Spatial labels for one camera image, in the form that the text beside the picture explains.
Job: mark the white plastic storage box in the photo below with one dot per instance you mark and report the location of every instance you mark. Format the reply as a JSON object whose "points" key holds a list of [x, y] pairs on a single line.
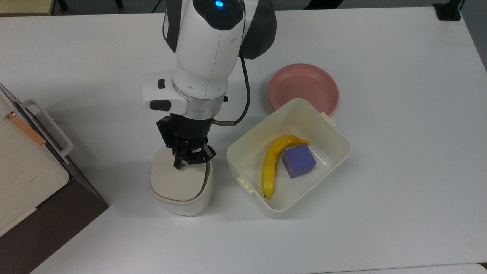
{"points": [[331, 152]]}

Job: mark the cream toy cabinet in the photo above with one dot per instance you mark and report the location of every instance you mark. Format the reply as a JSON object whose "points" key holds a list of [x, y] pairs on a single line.
{"points": [[26, 179]]}

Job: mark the black table clamp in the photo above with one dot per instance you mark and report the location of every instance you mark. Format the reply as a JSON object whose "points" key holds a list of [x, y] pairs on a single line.
{"points": [[448, 10]]}

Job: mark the cream desktop trash can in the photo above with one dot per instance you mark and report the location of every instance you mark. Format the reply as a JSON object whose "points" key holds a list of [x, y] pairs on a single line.
{"points": [[179, 190]]}

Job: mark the yellow toy banana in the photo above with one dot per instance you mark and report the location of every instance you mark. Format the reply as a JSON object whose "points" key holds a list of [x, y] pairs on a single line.
{"points": [[270, 167]]}

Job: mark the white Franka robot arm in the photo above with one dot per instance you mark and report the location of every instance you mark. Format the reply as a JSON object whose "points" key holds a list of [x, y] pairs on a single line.
{"points": [[209, 53]]}

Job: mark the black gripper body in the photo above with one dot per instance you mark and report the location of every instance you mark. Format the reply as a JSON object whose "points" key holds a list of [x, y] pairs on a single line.
{"points": [[184, 131]]}

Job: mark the cream trash can lid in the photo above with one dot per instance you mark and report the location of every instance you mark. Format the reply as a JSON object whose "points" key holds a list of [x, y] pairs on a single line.
{"points": [[177, 182]]}

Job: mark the pink round plate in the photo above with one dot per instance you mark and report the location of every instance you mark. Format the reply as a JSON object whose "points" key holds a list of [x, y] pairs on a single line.
{"points": [[304, 82]]}

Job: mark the purple foam cube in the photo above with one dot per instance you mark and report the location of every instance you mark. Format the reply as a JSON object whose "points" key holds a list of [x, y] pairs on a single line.
{"points": [[299, 160]]}

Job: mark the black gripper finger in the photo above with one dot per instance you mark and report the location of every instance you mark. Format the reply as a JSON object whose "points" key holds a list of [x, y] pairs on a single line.
{"points": [[201, 155], [179, 161]]}

